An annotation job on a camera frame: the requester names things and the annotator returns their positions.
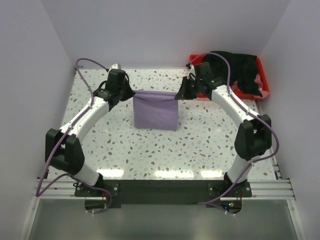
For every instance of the black t shirt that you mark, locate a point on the black t shirt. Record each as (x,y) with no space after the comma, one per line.
(243,70)

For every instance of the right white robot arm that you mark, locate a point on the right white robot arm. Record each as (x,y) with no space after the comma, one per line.
(253,137)

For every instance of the pink t shirt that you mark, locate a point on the pink t shirt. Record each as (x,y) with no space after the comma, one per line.
(264,93)

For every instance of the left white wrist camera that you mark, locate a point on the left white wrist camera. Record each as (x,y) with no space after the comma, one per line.
(116,66)

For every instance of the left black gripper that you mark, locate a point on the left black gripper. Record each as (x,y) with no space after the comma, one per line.
(130,93)

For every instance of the red plastic bin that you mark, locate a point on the red plastic bin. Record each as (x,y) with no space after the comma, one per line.
(197,59)

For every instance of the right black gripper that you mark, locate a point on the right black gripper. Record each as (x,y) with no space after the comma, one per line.
(183,93)

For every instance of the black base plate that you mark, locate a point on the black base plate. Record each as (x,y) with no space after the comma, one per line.
(149,192)

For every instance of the purple t shirt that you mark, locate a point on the purple t shirt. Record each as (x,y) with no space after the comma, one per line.
(155,110)

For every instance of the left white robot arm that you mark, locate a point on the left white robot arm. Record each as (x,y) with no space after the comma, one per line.
(63,147)

